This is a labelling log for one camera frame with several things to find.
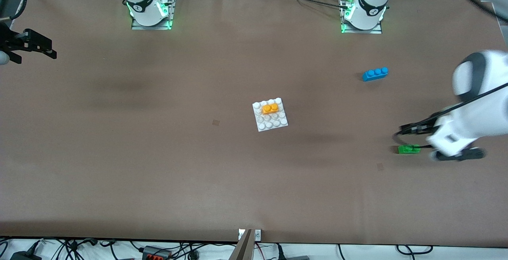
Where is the white studded base plate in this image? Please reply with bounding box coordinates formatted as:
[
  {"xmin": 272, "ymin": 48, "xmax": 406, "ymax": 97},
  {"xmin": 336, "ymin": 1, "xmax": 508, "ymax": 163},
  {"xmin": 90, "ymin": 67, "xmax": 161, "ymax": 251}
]
[{"xmin": 252, "ymin": 97, "xmax": 289, "ymax": 133}]

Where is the blue toy block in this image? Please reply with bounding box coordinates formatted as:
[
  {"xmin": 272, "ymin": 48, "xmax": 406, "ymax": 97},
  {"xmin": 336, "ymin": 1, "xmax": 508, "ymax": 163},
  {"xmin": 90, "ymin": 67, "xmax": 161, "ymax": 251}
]
[{"xmin": 362, "ymin": 67, "xmax": 389, "ymax": 82}]

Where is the black power plug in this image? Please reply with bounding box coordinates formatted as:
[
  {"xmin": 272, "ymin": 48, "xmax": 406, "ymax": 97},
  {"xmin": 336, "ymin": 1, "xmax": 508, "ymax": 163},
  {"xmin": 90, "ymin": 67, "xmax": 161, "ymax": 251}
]
[{"xmin": 10, "ymin": 239, "xmax": 43, "ymax": 260}]

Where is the black adapter with red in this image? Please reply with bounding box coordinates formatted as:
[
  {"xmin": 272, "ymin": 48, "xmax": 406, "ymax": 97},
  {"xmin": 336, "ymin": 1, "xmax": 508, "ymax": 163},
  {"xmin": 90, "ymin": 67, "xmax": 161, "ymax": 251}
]
[{"xmin": 142, "ymin": 246, "xmax": 172, "ymax": 260}]

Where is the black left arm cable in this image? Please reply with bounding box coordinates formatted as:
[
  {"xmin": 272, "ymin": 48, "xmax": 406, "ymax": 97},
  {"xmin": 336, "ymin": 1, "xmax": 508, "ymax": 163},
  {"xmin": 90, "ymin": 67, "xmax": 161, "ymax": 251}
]
[{"xmin": 392, "ymin": 83, "xmax": 508, "ymax": 149}]

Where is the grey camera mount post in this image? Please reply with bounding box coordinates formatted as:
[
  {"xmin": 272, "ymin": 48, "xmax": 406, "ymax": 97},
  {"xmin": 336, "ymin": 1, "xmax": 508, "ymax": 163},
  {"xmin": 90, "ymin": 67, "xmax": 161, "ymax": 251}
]
[{"xmin": 229, "ymin": 229, "xmax": 255, "ymax": 260}]

